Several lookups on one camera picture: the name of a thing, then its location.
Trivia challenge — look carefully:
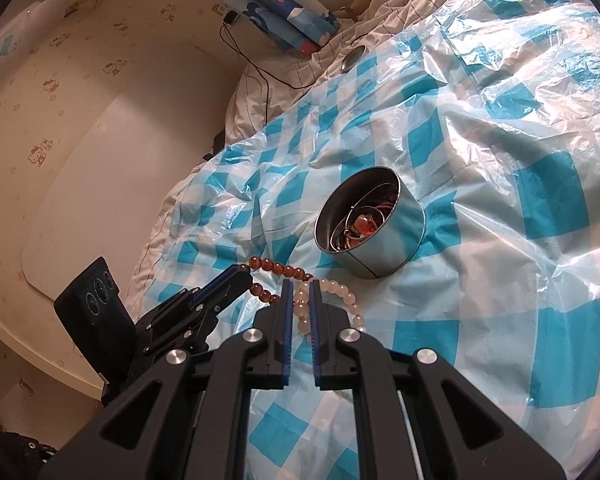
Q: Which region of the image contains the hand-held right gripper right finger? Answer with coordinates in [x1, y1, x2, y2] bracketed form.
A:
[310, 280, 566, 480]

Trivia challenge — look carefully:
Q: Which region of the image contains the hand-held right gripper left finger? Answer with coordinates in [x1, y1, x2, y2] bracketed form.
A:
[42, 281, 295, 480]

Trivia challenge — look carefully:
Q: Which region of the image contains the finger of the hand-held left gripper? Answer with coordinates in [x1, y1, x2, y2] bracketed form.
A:
[205, 274, 255, 321]
[182, 264, 254, 306]

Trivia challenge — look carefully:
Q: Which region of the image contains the pale pink bead bracelet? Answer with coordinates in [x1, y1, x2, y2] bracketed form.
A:
[292, 277, 368, 356]

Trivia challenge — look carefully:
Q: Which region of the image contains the amber bead bracelet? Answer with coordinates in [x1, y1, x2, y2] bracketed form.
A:
[247, 256, 315, 307]

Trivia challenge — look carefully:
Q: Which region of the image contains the orange red bead jewelry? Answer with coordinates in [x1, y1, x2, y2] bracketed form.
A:
[352, 212, 381, 236]

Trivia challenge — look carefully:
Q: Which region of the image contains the round metal tin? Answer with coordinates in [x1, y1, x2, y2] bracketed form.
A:
[314, 166, 427, 279]

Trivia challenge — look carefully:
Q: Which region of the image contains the silver bangle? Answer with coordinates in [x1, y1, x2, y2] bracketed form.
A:
[330, 185, 403, 251]

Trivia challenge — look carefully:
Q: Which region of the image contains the small black object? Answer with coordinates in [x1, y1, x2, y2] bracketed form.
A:
[207, 130, 228, 158]

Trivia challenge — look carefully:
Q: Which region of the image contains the dark cloth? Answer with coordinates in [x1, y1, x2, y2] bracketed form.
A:
[0, 395, 56, 480]

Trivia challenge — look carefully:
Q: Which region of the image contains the blue checkered plastic sheet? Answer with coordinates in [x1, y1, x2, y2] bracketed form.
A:
[140, 0, 600, 480]

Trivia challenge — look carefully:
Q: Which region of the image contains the round metal lid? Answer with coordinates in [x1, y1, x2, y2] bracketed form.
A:
[341, 45, 368, 71]

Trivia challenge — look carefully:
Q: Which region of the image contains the blue cartoon print curtain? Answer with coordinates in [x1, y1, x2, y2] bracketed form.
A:
[215, 0, 341, 56]

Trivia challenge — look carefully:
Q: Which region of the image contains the translucent plastic cover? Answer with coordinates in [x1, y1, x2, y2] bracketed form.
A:
[0, 0, 66, 61]

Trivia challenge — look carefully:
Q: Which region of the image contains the black charging cable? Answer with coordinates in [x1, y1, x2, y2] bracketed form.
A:
[219, 22, 311, 126]

